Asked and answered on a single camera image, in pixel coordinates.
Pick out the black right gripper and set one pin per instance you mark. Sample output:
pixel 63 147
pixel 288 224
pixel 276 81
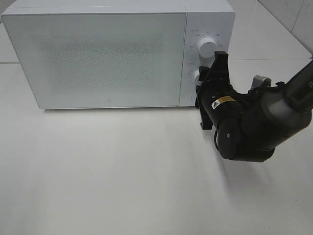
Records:
pixel 217 101

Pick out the white timer knob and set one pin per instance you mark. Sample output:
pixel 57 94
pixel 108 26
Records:
pixel 196 77

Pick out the round door release button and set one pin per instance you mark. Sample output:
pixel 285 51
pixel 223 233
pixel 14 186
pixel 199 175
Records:
pixel 193 98

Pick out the white microwave door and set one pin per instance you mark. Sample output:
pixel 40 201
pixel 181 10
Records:
pixel 98 60

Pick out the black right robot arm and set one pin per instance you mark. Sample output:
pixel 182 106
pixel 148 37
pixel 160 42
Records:
pixel 248 127

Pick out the upper white power knob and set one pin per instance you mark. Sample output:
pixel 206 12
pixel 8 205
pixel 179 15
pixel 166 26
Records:
pixel 207 46

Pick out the white microwave oven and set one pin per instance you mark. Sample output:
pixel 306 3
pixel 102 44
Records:
pixel 203 17

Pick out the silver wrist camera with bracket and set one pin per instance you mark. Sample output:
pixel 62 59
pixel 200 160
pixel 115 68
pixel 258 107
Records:
pixel 260 82

